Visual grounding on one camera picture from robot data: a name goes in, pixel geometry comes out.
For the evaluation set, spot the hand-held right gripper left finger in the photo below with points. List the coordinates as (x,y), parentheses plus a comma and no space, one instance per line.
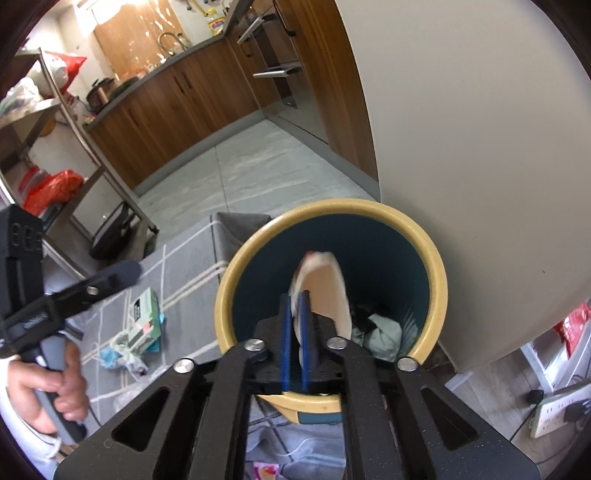
(285,350)

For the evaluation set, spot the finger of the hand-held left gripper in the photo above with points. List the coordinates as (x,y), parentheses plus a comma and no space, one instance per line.
(101,281)

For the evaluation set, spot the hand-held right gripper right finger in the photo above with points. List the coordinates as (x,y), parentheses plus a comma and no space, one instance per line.
(304,350)

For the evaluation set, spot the red and white paper cup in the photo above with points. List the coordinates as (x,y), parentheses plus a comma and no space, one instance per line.
(323,286)

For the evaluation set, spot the white cloth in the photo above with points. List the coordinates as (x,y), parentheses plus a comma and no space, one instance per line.
(383,334)

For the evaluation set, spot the teal bin with yellow rim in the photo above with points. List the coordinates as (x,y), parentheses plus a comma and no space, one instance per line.
(383,258)

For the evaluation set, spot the person's left hand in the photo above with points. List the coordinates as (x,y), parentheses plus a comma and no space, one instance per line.
(69,397)

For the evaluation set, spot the black dustpan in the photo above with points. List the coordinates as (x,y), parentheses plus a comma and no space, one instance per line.
(113,230)

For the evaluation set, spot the green tissue packet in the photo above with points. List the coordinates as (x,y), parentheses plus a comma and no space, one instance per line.
(143,314)

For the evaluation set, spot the cyan plastic wrapper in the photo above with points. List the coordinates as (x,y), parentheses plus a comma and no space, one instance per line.
(108,357)

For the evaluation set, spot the crumpled white wrapper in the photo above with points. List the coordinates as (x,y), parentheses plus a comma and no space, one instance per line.
(129,357)

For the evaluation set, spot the large red plastic bag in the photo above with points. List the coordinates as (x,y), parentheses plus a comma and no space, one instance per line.
(60,184)

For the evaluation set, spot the metal shelf rack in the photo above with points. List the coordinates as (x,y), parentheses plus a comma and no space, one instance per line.
(69,110)

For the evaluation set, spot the dark rice cooker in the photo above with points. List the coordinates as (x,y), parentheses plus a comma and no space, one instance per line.
(100,94)

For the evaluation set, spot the wooden kitchen cabinets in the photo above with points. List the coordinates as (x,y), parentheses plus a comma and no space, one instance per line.
(184,106)

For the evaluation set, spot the red and white plastic bag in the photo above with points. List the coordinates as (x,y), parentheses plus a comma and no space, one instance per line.
(69,62)

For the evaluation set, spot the grey kitchen countertop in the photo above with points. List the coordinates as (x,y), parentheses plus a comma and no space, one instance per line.
(152,76)

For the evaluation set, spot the black plug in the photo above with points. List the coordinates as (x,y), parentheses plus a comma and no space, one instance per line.
(535,397)

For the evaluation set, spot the white refrigerator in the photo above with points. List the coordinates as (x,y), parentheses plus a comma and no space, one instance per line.
(461,161)

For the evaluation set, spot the metal faucet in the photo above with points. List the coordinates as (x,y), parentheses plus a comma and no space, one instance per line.
(171,39)

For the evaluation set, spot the white power strip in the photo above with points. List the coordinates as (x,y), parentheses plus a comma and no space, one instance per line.
(554,417)

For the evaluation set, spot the steel built-in oven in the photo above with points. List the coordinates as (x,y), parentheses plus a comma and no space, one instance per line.
(286,92)

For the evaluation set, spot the red packet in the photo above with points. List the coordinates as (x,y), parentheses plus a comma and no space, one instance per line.
(575,327)

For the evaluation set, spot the yellow oil bottle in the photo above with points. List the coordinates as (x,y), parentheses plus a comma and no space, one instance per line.
(217,21)

